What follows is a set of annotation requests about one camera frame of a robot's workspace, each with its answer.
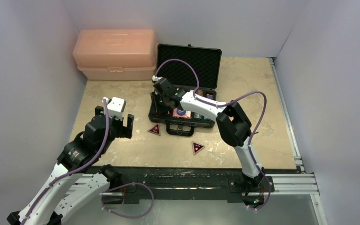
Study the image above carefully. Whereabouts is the red triangular dealer button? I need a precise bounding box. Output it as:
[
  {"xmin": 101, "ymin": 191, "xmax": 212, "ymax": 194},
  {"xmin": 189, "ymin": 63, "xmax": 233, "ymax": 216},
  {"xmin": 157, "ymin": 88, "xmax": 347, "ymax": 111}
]
[{"xmin": 148, "ymin": 124, "xmax": 161, "ymax": 136}]

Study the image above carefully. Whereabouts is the brown poker chip stack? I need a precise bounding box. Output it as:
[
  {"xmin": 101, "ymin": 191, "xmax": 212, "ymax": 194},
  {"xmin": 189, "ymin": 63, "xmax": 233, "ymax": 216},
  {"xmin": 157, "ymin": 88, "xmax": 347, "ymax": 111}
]
[{"xmin": 196, "ymin": 90, "xmax": 203, "ymax": 97}]

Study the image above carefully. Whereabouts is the grey poker chip stack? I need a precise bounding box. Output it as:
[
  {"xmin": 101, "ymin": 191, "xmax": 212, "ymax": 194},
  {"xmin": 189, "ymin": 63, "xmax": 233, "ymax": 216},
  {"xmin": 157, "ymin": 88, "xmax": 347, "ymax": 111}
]
[{"xmin": 193, "ymin": 113, "xmax": 202, "ymax": 120}]

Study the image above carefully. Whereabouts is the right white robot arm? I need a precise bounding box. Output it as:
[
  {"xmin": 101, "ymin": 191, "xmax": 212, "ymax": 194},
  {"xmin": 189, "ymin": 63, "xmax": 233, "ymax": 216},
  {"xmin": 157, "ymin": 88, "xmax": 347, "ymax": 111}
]
[{"xmin": 152, "ymin": 76, "xmax": 264, "ymax": 191}]

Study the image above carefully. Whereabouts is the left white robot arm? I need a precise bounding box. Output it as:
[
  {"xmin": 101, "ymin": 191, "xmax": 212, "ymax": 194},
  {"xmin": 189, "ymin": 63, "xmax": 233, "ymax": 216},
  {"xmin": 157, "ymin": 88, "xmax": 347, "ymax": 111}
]
[{"xmin": 7, "ymin": 97, "xmax": 134, "ymax": 225}]

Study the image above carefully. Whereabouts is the black poker set case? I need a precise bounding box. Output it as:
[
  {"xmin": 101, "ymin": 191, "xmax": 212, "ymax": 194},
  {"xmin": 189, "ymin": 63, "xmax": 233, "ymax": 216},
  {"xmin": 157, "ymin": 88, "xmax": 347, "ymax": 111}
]
[{"xmin": 148, "ymin": 44, "xmax": 222, "ymax": 137}]

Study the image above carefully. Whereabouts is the red card deck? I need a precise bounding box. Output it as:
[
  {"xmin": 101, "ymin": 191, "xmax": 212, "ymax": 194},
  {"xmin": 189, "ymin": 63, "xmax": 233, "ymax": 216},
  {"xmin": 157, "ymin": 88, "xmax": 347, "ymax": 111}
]
[{"xmin": 172, "ymin": 108, "xmax": 192, "ymax": 119}]

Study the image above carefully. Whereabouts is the pink plastic storage box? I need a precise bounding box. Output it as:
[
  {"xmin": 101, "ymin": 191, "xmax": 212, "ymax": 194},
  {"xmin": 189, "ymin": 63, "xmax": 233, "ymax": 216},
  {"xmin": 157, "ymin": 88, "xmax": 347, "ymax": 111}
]
[{"xmin": 73, "ymin": 30, "xmax": 158, "ymax": 81}]

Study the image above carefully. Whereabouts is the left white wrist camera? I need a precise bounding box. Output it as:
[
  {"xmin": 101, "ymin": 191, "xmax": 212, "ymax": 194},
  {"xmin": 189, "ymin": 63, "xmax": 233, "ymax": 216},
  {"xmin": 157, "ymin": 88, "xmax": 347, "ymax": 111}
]
[{"xmin": 102, "ymin": 97, "xmax": 126, "ymax": 121}]

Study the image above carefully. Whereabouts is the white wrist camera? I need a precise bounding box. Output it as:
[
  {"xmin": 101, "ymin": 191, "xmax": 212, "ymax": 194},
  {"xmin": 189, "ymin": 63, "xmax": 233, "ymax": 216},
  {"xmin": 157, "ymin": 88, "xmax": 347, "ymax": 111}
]
[
  {"xmin": 102, "ymin": 97, "xmax": 126, "ymax": 121},
  {"xmin": 151, "ymin": 75, "xmax": 162, "ymax": 83}
]

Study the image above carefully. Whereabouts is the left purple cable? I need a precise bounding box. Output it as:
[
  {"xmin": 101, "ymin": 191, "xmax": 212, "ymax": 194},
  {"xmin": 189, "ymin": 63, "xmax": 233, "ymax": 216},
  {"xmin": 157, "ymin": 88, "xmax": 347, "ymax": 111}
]
[{"xmin": 20, "ymin": 98, "xmax": 110, "ymax": 224}]

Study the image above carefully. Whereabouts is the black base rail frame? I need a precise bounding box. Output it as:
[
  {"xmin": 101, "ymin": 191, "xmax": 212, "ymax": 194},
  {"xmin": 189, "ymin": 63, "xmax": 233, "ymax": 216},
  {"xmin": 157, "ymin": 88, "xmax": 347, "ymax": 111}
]
[{"xmin": 87, "ymin": 166, "xmax": 277, "ymax": 206}]

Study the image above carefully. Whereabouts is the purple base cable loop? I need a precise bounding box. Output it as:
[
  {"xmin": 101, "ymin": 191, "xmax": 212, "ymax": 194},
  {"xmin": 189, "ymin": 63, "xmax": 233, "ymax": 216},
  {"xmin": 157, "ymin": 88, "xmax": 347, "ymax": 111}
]
[{"xmin": 101, "ymin": 181, "xmax": 155, "ymax": 219}]

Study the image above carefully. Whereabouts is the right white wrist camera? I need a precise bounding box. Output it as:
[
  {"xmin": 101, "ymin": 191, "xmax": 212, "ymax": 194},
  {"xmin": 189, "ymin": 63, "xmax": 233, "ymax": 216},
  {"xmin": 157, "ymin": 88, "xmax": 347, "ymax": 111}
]
[{"xmin": 151, "ymin": 75, "xmax": 162, "ymax": 83}]

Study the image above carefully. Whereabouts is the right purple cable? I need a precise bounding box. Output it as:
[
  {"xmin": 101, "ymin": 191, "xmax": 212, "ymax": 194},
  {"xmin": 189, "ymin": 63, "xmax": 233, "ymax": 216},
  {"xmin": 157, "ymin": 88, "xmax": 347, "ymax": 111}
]
[{"xmin": 154, "ymin": 59, "xmax": 268, "ymax": 181}]

